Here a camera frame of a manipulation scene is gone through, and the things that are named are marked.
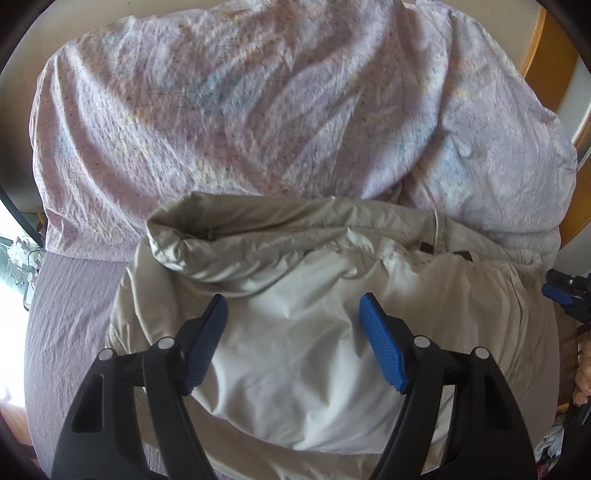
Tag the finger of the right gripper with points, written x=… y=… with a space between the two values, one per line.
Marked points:
x=572 y=293

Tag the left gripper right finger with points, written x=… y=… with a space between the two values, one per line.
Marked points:
x=487 y=436

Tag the beige puffer jacket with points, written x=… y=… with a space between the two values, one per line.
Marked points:
x=294 y=390

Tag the person's hand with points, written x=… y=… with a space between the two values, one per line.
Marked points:
x=582 y=390

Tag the lilac bed sheet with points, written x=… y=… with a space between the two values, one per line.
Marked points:
x=67 y=325

